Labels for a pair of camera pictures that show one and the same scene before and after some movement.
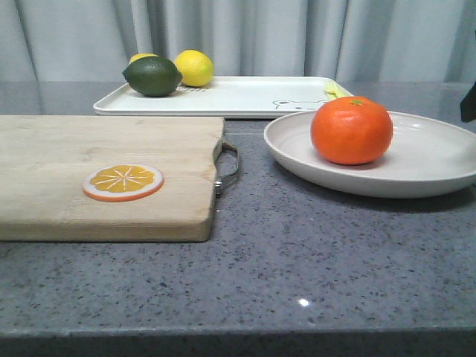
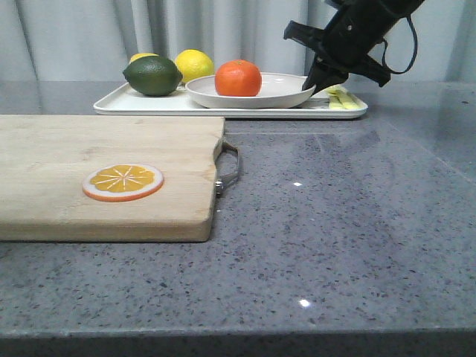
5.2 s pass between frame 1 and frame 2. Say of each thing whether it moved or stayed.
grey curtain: stayed
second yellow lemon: stayed
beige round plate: moved
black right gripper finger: moved
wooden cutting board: stayed
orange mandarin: moved
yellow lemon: stayed
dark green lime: stayed
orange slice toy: stayed
